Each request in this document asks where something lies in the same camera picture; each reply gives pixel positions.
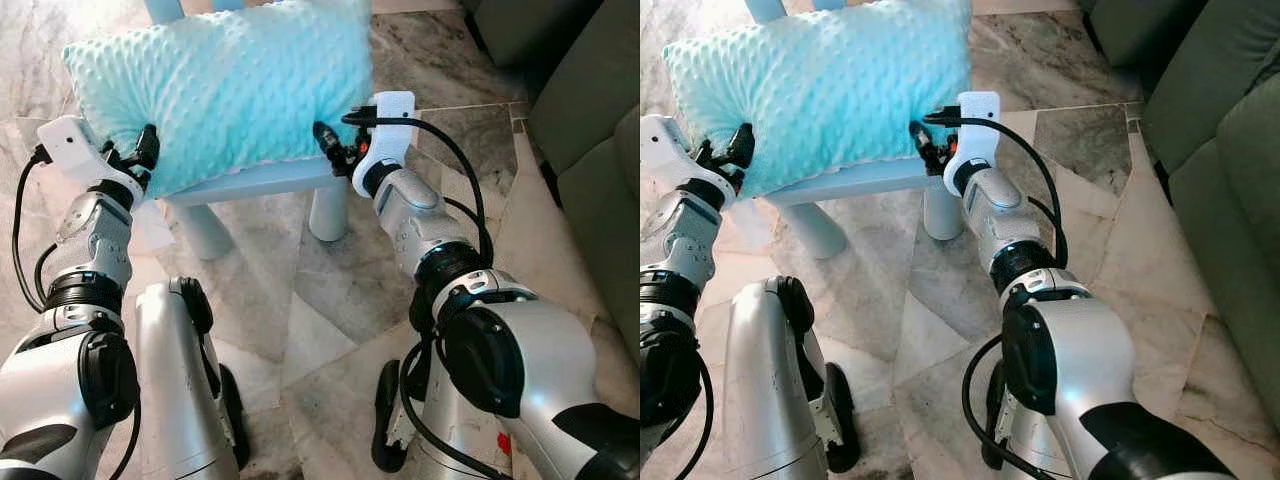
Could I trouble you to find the light blue dotted pillow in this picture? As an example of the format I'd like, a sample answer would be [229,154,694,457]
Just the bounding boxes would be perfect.
[62,0,374,199]
[662,0,974,199]

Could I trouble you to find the dark green fabric sofa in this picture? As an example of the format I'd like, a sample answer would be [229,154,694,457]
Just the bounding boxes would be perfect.
[463,0,641,363]
[1078,0,1280,433]

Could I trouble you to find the light blue plastic stool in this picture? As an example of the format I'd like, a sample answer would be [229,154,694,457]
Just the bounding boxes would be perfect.
[745,0,967,262]
[145,0,353,262]

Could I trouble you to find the silver left robot leg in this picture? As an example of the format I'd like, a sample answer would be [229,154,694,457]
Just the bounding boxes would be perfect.
[134,277,252,480]
[724,276,862,480]

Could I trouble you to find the silver robot leg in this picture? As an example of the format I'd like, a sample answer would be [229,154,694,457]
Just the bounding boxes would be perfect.
[371,358,523,480]
[724,276,862,480]
[978,358,1083,480]
[134,277,252,480]

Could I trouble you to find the silver right robot leg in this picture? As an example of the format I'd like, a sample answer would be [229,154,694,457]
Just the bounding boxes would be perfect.
[978,358,1083,480]
[371,358,523,480]

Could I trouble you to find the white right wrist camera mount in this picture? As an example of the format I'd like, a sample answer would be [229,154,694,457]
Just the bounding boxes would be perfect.
[943,91,1002,197]
[350,91,418,199]

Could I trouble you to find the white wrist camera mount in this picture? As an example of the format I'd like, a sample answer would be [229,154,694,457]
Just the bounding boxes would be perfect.
[37,115,147,212]
[943,91,1002,197]
[350,91,418,199]
[640,114,738,212]

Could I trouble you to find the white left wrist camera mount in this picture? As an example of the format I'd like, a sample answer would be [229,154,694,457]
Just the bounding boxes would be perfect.
[37,115,147,212]
[640,114,738,212]

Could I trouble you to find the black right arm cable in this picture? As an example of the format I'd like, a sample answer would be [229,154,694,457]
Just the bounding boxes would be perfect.
[923,106,1070,269]
[341,107,495,267]

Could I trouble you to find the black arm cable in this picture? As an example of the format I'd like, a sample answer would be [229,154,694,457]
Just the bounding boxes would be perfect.
[341,107,495,267]
[923,106,1070,269]
[688,352,715,477]
[11,145,61,313]

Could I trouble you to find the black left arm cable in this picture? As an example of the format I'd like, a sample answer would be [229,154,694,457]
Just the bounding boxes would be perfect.
[688,352,715,477]
[11,145,61,313]

